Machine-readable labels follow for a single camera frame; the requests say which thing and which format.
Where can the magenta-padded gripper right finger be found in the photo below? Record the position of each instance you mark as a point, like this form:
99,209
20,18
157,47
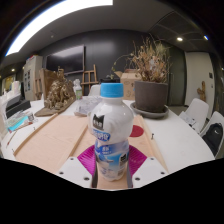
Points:
146,170

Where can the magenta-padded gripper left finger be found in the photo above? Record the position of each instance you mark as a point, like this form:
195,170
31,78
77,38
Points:
78,170

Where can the white drink bottle blue cap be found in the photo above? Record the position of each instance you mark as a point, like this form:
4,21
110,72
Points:
111,133

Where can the beige wooden drawing board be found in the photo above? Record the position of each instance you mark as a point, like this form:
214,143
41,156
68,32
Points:
50,140

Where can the grey plant saucer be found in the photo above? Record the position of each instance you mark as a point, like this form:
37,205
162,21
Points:
150,115

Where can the stack of papers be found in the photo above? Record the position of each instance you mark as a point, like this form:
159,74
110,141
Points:
187,120

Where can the dried plant in grey pot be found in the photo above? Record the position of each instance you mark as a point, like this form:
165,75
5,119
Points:
151,95

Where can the colourful books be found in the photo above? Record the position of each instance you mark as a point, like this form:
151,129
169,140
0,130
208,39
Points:
18,122

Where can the small green white bottle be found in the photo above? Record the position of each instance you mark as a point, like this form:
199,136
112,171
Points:
77,90

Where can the cardboard box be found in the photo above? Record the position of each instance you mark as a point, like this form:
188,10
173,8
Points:
128,85

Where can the black case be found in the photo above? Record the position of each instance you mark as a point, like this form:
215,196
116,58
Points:
18,106

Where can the wooden easel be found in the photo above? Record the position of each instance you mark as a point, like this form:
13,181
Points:
89,81

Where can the grey spray bottle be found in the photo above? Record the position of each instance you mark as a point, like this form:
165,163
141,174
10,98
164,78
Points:
110,80

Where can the wooden figure statue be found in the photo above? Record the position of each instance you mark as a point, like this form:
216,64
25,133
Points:
202,91

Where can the round ceiling light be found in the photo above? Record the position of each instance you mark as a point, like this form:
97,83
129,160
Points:
179,39
206,37

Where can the long ceiling light strip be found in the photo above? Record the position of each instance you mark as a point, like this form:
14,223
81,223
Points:
56,15

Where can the dark wall screen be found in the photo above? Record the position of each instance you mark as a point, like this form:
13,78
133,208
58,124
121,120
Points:
66,59

